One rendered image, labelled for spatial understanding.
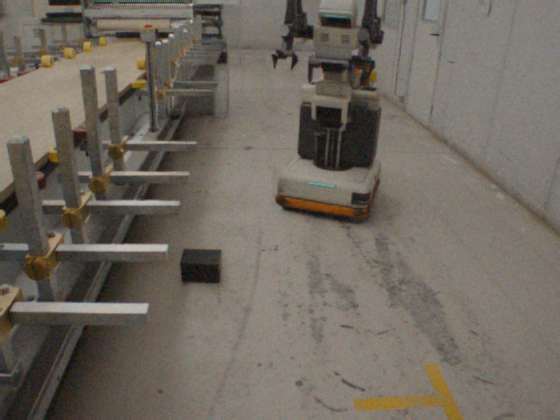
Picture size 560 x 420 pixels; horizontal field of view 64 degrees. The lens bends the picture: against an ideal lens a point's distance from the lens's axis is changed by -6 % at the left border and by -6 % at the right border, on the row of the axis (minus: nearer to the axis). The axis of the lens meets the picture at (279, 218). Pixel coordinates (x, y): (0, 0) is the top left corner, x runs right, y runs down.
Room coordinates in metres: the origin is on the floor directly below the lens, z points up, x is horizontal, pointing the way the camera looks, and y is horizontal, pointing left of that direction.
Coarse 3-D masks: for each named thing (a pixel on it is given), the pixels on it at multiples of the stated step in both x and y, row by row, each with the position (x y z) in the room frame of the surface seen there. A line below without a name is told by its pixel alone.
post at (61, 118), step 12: (60, 108) 1.12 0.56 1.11; (60, 120) 1.11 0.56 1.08; (60, 132) 1.11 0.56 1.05; (60, 144) 1.11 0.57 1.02; (72, 144) 1.14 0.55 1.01; (60, 156) 1.11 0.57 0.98; (72, 156) 1.13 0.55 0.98; (60, 168) 1.11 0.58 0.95; (72, 168) 1.12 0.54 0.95; (72, 180) 1.11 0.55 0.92; (72, 192) 1.11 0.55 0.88; (72, 204) 1.11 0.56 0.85; (72, 228) 1.11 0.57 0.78; (84, 228) 1.14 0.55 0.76; (72, 240) 1.11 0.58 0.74; (84, 240) 1.12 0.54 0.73
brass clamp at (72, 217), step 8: (88, 200) 1.18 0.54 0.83; (64, 208) 1.11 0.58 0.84; (72, 208) 1.11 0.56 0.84; (80, 208) 1.11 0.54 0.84; (64, 216) 1.08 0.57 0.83; (72, 216) 1.09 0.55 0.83; (80, 216) 1.10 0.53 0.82; (64, 224) 1.08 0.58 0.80; (72, 224) 1.09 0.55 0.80; (80, 224) 1.11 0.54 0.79
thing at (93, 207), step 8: (48, 200) 1.17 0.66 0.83; (56, 200) 1.18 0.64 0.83; (48, 208) 1.15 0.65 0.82; (56, 208) 1.15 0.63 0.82; (88, 208) 1.16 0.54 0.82; (96, 208) 1.16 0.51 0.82; (104, 208) 1.16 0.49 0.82; (112, 208) 1.16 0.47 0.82; (120, 208) 1.17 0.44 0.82; (128, 208) 1.17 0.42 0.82; (136, 208) 1.17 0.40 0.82; (144, 208) 1.17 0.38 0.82; (152, 208) 1.17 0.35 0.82; (160, 208) 1.18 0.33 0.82; (168, 208) 1.18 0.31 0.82; (176, 208) 1.18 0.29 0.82
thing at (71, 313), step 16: (16, 304) 0.68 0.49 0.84; (32, 304) 0.69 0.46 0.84; (48, 304) 0.69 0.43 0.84; (64, 304) 0.69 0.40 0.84; (80, 304) 0.70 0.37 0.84; (96, 304) 0.70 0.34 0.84; (112, 304) 0.70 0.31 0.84; (128, 304) 0.71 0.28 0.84; (144, 304) 0.71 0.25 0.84; (16, 320) 0.66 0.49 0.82; (32, 320) 0.66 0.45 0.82; (48, 320) 0.67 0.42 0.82; (64, 320) 0.67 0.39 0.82; (80, 320) 0.67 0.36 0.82; (96, 320) 0.67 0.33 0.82; (112, 320) 0.68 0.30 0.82; (128, 320) 0.68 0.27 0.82; (144, 320) 0.68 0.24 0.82
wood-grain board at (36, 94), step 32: (64, 64) 3.32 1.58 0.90; (96, 64) 3.33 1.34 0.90; (128, 64) 3.34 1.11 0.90; (0, 96) 2.22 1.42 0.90; (32, 96) 2.23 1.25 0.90; (64, 96) 2.24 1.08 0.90; (0, 128) 1.65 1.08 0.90; (32, 128) 1.66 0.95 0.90; (0, 160) 1.30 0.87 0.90; (0, 192) 1.06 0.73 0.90
